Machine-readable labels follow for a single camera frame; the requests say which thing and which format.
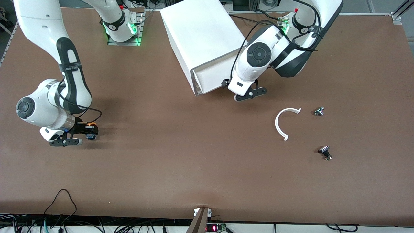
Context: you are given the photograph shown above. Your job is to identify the orange capped push button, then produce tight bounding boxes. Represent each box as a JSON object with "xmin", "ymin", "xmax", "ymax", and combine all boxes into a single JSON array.
[{"xmin": 85, "ymin": 122, "xmax": 98, "ymax": 140}]

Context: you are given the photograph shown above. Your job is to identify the white plastic drawer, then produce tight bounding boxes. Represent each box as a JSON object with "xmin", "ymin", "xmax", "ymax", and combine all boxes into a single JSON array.
[{"xmin": 195, "ymin": 61, "xmax": 233, "ymax": 95}]

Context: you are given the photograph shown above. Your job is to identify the white drawer cabinet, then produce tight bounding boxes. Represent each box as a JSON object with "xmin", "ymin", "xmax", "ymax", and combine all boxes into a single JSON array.
[{"xmin": 160, "ymin": 0, "xmax": 249, "ymax": 96}]

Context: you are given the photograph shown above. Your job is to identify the black metal bolt piece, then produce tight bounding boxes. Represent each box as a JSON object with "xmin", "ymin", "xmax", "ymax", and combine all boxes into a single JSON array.
[{"xmin": 317, "ymin": 146, "xmax": 333, "ymax": 161}]

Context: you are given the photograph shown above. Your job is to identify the red LED display device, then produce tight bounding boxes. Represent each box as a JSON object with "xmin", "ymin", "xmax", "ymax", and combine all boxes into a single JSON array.
[{"xmin": 206, "ymin": 223, "xmax": 227, "ymax": 233}]

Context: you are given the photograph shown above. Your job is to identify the thin black looped cable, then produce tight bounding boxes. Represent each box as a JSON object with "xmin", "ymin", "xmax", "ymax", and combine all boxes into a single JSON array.
[{"xmin": 43, "ymin": 189, "xmax": 77, "ymax": 224}]

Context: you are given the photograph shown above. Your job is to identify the white open plastic ring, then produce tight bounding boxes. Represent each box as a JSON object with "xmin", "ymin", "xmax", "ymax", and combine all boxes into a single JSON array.
[{"xmin": 275, "ymin": 108, "xmax": 302, "ymax": 141}]

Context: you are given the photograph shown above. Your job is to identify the black cable on table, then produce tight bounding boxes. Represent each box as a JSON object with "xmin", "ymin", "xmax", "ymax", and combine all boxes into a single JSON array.
[{"xmin": 229, "ymin": 14, "xmax": 269, "ymax": 24}]

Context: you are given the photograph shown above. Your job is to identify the tangled black cables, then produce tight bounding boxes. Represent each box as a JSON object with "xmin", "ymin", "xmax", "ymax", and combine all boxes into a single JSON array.
[{"xmin": 0, "ymin": 214, "xmax": 191, "ymax": 233}]

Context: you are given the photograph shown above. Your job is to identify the brown camera mount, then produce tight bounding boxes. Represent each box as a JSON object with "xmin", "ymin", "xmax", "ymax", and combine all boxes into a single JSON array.
[{"xmin": 185, "ymin": 207, "xmax": 212, "ymax": 233}]

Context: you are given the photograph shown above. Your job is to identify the aluminium frame rail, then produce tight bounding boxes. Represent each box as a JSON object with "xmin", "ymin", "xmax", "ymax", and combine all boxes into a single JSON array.
[{"xmin": 391, "ymin": 0, "xmax": 414, "ymax": 25}]

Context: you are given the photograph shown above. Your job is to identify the black curved cable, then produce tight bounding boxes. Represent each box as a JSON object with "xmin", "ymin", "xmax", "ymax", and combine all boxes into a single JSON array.
[{"xmin": 325, "ymin": 223, "xmax": 359, "ymax": 233}]

